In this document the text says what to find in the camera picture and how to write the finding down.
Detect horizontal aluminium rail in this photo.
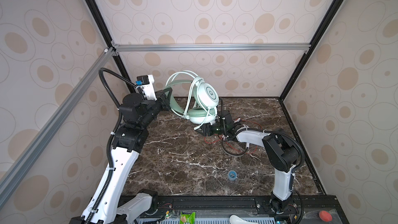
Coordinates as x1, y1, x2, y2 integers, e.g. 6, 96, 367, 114
114, 43, 311, 53

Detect mint green headphones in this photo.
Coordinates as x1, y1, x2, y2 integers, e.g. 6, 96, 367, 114
165, 71, 219, 130

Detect white spoon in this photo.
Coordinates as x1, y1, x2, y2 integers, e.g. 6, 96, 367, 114
229, 215, 259, 224

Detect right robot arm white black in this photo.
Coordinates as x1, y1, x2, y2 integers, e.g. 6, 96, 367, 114
196, 108, 305, 214

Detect green snack packet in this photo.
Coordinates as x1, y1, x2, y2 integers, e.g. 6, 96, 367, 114
179, 212, 196, 224

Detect red round button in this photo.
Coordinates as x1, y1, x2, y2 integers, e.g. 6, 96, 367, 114
319, 211, 333, 223

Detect diagonal aluminium rail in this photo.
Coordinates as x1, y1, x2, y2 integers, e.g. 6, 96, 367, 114
0, 47, 116, 209

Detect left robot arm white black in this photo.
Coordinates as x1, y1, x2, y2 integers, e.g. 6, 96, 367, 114
70, 67, 172, 224

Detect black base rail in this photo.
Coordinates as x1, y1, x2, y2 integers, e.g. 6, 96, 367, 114
135, 195, 348, 224

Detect white black red headphones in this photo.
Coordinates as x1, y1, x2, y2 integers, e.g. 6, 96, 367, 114
219, 132, 250, 158

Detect black vertical frame post left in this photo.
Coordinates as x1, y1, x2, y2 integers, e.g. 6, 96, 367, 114
84, 0, 130, 80

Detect black vertical frame post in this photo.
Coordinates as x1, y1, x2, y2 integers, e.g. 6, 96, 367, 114
84, 0, 130, 80
279, 0, 344, 102

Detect black vertical frame post right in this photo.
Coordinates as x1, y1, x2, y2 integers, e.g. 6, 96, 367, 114
279, 0, 344, 102

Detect red headphone cable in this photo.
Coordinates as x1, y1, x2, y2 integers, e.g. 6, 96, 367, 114
205, 119, 265, 155

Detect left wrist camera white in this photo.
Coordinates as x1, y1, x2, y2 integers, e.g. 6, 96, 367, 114
136, 75, 157, 101

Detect small blue tape roll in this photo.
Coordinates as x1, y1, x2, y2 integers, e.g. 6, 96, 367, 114
228, 170, 237, 181

